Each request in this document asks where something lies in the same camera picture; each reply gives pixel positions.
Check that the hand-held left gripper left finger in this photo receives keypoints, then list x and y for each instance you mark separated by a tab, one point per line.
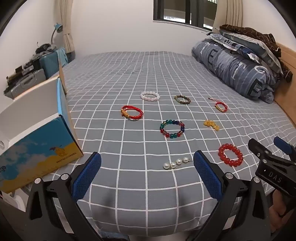
86	176

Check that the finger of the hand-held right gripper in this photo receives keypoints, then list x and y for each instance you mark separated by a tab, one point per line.
283	144
256	147

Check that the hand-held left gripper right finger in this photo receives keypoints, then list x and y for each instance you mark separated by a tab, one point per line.
207	178

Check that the person's right hand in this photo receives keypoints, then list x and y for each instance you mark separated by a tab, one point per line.
276	204

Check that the wooden headboard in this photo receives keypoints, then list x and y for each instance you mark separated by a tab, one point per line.
289	111

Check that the white pearl strand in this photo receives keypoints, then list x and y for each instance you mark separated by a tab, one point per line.
172	165

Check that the printed blue yellow cardboard box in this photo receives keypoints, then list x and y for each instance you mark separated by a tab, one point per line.
34	150

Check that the folded grey lettered quilt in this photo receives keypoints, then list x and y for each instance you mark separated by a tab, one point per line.
231	67

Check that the navy patterned pillow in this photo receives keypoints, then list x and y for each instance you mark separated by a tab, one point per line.
242	49

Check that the grey suitcase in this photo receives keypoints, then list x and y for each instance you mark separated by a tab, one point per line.
25	82

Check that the teal suitcase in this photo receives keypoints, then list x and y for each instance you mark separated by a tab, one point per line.
49	63

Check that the grey checked bed sheet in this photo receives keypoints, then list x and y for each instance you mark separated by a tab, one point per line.
138	69

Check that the teal cloth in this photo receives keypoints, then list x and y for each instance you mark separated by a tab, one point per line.
62	55

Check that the beige curtain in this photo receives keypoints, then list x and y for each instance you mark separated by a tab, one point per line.
68	23
227	14

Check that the blue desk lamp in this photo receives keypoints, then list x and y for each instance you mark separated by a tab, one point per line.
58	27

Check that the dark framed window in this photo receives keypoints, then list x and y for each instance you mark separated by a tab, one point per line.
175	9

